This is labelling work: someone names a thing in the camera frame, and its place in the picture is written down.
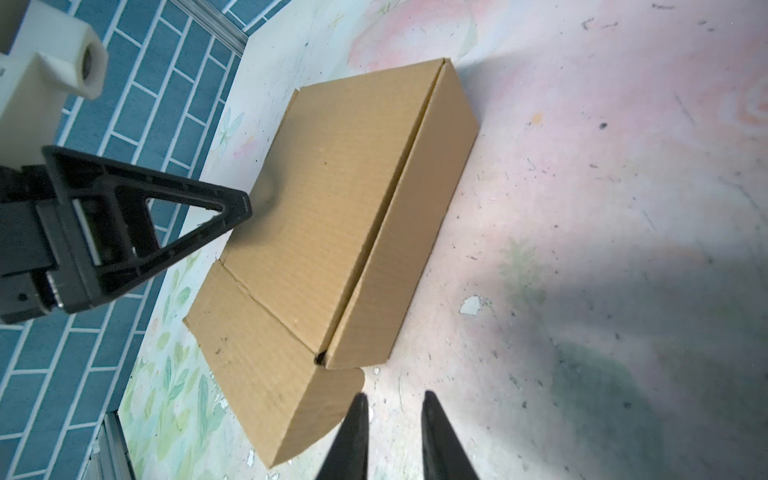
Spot brown cardboard paper box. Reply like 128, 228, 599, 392
184, 58, 479, 467

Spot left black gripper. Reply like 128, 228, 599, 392
1, 146, 252, 324

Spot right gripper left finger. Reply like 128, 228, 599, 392
316, 393, 369, 480

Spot floral table mat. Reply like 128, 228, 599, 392
116, 0, 768, 480

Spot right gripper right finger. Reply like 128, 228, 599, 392
421, 391, 479, 480

